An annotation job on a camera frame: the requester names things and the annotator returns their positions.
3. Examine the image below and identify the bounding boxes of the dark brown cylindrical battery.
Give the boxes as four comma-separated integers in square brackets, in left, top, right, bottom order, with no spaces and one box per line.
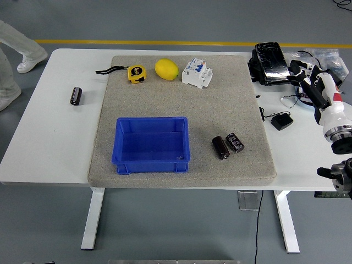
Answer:
[69,86,83,106]
[211,135,231,161]

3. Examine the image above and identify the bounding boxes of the black printed cylindrical battery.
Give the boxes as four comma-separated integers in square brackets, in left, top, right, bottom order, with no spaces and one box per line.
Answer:
[225,132,246,153]

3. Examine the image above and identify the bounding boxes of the blue plastic box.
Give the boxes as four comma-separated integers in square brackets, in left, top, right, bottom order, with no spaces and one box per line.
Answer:
[111,116,191,175]

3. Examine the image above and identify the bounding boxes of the white table leg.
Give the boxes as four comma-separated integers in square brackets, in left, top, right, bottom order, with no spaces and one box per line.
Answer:
[273,190,300,254]
[80,186,107,251]

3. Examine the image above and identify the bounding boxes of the grey-brown mat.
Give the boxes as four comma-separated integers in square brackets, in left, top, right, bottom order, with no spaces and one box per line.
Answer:
[87,55,277,189]

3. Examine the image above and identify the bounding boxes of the yellow tape measure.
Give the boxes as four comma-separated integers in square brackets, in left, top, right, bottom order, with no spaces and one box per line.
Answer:
[95,64,147,85]

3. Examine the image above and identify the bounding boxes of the person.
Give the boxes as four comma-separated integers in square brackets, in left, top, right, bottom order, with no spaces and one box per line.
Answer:
[0,19,49,111]

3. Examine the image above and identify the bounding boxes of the yellow lemon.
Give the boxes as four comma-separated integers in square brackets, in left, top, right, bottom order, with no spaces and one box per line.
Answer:
[155,58,180,81]

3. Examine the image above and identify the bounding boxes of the white circuit breaker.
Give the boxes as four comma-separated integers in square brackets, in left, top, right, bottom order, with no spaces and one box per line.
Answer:
[181,57,215,90]

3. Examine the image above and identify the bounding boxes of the black power adapter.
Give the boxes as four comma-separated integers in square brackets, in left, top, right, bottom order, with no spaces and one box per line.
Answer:
[271,114,294,132]

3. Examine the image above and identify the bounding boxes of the table control panel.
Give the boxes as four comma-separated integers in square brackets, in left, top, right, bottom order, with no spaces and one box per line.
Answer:
[314,191,349,199]

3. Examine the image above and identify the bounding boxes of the black wrapped pack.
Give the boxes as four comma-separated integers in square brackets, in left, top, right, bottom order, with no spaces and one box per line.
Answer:
[254,41,293,86]

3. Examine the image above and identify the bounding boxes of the clear bag of screws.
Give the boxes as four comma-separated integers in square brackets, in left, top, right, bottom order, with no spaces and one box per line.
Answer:
[284,51,317,67]

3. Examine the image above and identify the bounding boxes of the clear bag with blue parts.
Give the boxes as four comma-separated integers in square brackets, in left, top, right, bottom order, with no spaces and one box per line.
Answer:
[304,48,349,82]

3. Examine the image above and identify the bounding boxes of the clear plastic bracket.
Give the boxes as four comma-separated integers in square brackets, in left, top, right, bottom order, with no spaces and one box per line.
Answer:
[238,190,261,211]

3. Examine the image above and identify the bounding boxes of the black hanging cable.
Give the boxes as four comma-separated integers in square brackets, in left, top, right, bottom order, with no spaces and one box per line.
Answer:
[254,190,265,264]

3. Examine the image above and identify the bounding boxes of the black strap pouch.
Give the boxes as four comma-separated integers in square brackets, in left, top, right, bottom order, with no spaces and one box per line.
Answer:
[247,52,266,83]

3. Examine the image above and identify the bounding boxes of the thin wire loop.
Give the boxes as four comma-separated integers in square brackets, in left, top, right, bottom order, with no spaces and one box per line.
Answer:
[280,94,301,108]

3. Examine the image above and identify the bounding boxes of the black floor cable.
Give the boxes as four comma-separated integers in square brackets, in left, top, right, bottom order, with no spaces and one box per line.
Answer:
[332,0,352,12]

